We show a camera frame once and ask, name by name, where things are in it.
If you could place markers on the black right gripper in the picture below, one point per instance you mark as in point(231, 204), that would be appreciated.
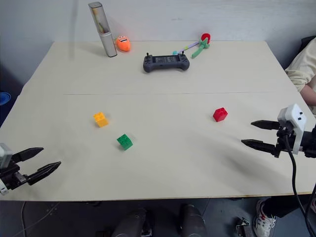
point(281, 140)

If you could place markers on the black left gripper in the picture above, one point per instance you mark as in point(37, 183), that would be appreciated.
point(12, 176)

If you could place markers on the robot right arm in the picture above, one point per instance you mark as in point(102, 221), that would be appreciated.
point(309, 144)

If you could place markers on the person's bare forearm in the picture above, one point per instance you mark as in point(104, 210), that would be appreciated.
point(309, 96)

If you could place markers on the red toy brick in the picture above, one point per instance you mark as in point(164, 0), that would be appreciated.
point(220, 114)

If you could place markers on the blue round object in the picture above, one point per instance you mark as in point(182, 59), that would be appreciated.
point(4, 98)

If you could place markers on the person's dark trouser leg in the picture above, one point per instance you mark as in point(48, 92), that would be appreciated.
point(286, 206)

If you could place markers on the yellow toy brick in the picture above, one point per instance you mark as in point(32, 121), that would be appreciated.
point(101, 119)

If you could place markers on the person in beige shirt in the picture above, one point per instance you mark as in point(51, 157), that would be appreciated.
point(303, 64)

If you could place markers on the white red sneaker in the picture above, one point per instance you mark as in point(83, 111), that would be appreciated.
point(264, 219)

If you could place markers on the green toy brick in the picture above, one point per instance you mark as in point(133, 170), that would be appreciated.
point(125, 142)

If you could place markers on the small black device on floor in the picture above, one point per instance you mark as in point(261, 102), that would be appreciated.
point(244, 228)

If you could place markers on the black chair back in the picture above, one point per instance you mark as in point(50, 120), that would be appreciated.
point(306, 42)

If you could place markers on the red green plush flower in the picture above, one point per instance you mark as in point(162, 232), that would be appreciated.
point(204, 43)

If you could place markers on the dark rounded shape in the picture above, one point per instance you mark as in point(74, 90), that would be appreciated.
point(130, 223)
point(192, 221)

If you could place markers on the pastel stick toy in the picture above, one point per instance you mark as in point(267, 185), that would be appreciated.
point(187, 47)

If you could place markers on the dark grey handheld controller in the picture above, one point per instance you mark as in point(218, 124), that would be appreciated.
point(165, 64)

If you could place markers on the silver tall tube container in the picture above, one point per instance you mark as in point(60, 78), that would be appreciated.
point(106, 34)

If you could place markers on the orange plush toy with face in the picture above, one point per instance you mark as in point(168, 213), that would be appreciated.
point(123, 44)

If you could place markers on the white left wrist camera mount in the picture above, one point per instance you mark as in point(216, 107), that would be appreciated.
point(4, 154)

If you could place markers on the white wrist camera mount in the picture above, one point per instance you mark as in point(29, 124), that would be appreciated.
point(4, 154)
point(295, 117)

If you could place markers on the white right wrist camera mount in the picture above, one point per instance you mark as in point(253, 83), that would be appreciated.
point(295, 117)

